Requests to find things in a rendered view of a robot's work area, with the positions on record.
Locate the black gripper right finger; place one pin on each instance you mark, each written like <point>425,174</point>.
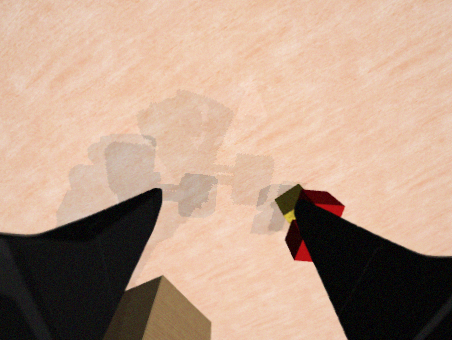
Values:
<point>379,290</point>

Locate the dark red cube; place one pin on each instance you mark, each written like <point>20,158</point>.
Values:
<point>322,199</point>
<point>296,244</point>

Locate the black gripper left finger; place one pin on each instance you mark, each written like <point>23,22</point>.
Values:
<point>69,280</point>

